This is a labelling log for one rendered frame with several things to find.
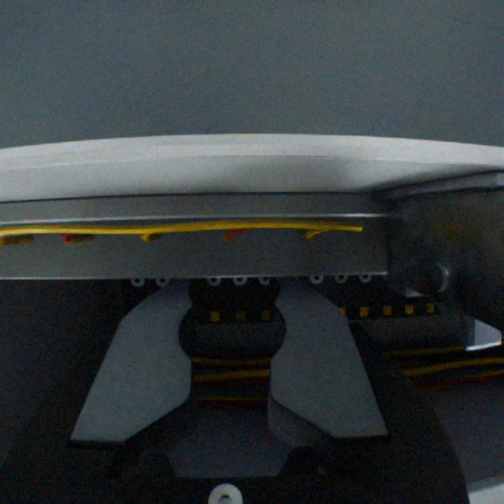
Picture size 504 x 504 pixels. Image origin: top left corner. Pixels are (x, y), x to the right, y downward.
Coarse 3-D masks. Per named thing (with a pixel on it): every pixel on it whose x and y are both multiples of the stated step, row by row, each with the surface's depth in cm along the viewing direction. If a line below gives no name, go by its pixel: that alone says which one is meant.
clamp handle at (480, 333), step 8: (464, 320) 5; (472, 320) 5; (464, 328) 5; (472, 328) 5; (480, 328) 5; (488, 328) 5; (464, 336) 5; (472, 336) 5; (480, 336) 5; (488, 336) 5; (496, 336) 5; (464, 344) 5; (472, 344) 5; (480, 344) 5; (488, 344) 5; (496, 344) 5
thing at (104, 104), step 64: (0, 0) 2; (64, 0) 2; (128, 0) 2; (192, 0) 2; (256, 0) 2; (320, 0) 2; (384, 0) 2; (448, 0) 2; (0, 64) 2; (64, 64) 2; (128, 64) 2; (192, 64) 2; (256, 64) 2; (320, 64) 2; (384, 64) 2; (448, 64) 2; (0, 128) 2; (64, 128) 2; (128, 128) 2; (192, 128) 2; (256, 128) 2; (320, 128) 2; (384, 128) 2; (448, 128) 2; (0, 192) 5; (64, 192) 6; (128, 192) 7; (192, 192) 7
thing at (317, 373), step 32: (288, 288) 11; (288, 320) 9; (320, 320) 9; (288, 352) 8; (320, 352) 8; (352, 352) 8; (288, 384) 7; (320, 384) 7; (352, 384) 7; (288, 416) 6; (320, 416) 6; (352, 416) 6; (320, 448) 6
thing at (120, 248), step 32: (0, 224) 8; (32, 224) 8; (64, 224) 8; (96, 224) 8; (128, 224) 8; (160, 224) 6; (192, 224) 6; (224, 224) 6; (256, 224) 6; (288, 224) 6; (320, 224) 6; (352, 224) 6; (384, 224) 8; (0, 256) 8; (32, 256) 8; (64, 256) 8; (96, 256) 8; (128, 256) 8; (160, 256) 8; (192, 256) 8; (224, 256) 8; (256, 256) 8; (288, 256) 8; (320, 256) 8; (352, 256) 8; (384, 256) 8
